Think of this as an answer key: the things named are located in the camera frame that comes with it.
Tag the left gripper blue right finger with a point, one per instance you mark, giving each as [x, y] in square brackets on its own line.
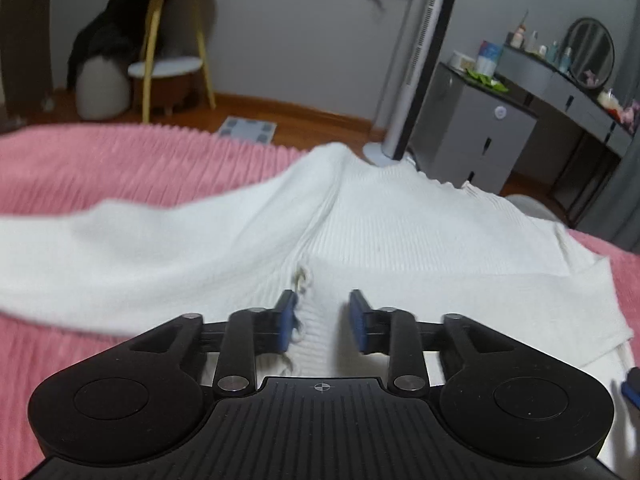
[400, 336]

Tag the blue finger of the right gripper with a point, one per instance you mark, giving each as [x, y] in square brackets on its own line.
[630, 388]

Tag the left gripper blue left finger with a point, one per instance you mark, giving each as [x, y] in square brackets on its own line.
[176, 351]

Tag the white ribbed knit sweater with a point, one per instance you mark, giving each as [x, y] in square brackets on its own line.
[400, 249]

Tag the white fluffy round stool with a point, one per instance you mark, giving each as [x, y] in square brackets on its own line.
[532, 208]

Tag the grey bathroom scale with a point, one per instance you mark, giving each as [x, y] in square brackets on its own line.
[249, 130]

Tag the grey drawer cabinet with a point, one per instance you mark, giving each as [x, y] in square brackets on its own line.
[468, 133]

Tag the pink ribbed bed blanket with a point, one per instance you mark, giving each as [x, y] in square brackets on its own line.
[125, 169]

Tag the brown wooden footstool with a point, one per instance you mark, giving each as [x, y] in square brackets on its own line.
[169, 94]

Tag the grey vanity desk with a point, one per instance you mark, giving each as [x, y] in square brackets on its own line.
[592, 142]

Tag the green snack packets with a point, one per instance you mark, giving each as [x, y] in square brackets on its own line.
[485, 82]

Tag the white jar on cabinet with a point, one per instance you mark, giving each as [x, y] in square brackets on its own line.
[461, 62]

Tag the white round pouf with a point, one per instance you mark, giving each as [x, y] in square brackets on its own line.
[102, 89]

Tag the blue white tissue pack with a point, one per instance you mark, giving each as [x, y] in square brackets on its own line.
[488, 58]

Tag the white tower fan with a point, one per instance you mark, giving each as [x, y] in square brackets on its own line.
[412, 65]

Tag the round vanity mirror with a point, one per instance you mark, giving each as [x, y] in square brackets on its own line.
[592, 53]

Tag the yellow legged side table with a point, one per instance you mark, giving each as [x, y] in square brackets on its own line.
[175, 43]

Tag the dark wooden door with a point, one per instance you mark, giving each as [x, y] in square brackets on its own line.
[26, 73]

